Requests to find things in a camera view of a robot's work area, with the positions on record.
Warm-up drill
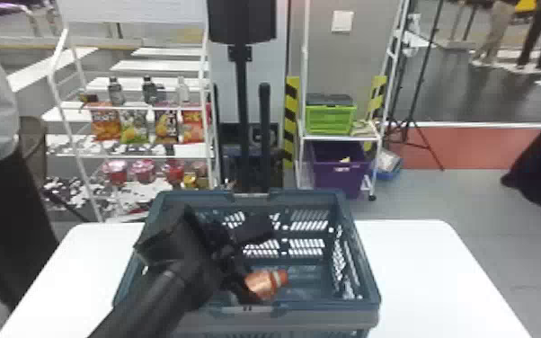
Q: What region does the white wire rack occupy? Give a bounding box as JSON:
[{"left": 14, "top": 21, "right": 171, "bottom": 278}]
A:
[{"left": 43, "top": 25, "right": 223, "bottom": 225}]

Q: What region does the black tripod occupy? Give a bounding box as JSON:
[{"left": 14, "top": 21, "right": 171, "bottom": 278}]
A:
[{"left": 385, "top": 0, "right": 447, "bottom": 172}]

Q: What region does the yellow black striped post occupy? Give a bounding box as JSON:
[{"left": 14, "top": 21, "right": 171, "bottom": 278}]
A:
[
  {"left": 282, "top": 75, "right": 301, "bottom": 170},
  {"left": 365, "top": 75, "right": 388, "bottom": 125}
]

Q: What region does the white shelf trolley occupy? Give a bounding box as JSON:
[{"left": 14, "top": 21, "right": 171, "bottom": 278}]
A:
[{"left": 296, "top": 0, "right": 386, "bottom": 202}]

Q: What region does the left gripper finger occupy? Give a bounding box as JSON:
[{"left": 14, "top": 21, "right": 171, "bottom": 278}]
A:
[{"left": 230, "top": 275, "right": 265, "bottom": 306}]

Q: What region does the orange snack packet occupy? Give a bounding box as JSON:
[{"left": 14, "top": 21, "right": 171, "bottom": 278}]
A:
[
  {"left": 244, "top": 268, "right": 291, "bottom": 303},
  {"left": 89, "top": 102, "right": 122, "bottom": 142}
]

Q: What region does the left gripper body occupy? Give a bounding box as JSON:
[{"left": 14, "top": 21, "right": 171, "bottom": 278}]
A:
[{"left": 208, "top": 234, "right": 249, "bottom": 286}]

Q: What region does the dark bottle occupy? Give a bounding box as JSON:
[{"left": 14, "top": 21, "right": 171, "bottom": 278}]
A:
[
  {"left": 141, "top": 75, "right": 159, "bottom": 106},
  {"left": 108, "top": 75, "right": 126, "bottom": 107}
]

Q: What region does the black pole stand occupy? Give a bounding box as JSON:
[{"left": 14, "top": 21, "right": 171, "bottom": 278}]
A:
[{"left": 206, "top": 0, "right": 285, "bottom": 193}]

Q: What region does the green crate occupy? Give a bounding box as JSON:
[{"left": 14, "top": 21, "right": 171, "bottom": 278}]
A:
[{"left": 304, "top": 92, "right": 359, "bottom": 137}]

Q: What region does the red noodle cup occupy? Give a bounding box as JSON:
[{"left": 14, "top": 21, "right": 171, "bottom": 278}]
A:
[
  {"left": 103, "top": 159, "right": 129, "bottom": 187},
  {"left": 164, "top": 162, "right": 186, "bottom": 187},
  {"left": 130, "top": 159, "right": 156, "bottom": 185}
]

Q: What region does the black snack packet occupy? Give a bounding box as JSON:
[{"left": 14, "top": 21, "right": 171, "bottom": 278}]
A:
[{"left": 155, "top": 109, "right": 180, "bottom": 146}]

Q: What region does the purple crate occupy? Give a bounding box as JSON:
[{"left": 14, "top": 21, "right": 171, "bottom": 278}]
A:
[{"left": 308, "top": 139, "right": 372, "bottom": 200}]

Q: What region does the clear bottle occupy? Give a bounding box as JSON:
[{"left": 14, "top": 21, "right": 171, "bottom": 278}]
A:
[{"left": 175, "top": 75, "right": 191, "bottom": 104}]

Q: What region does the red snack packet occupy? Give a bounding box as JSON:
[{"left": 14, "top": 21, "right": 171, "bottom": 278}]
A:
[{"left": 181, "top": 107, "right": 207, "bottom": 145}]

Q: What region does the white wall plate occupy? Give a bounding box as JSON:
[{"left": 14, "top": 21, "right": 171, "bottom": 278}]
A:
[{"left": 330, "top": 9, "right": 355, "bottom": 33}]

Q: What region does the blue basket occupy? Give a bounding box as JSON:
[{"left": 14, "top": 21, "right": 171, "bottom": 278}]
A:
[{"left": 111, "top": 188, "right": 383, "bottom": 338}]

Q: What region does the green snack packet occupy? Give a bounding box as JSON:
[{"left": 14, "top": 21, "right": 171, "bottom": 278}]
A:
[{"left": 119, "top": 109, "right": 150, "bottom": 146}]

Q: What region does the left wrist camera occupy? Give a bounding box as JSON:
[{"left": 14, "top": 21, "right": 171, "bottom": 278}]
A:
[{"left": 230, "top": 213, "right": 277, "bottom": 247}]

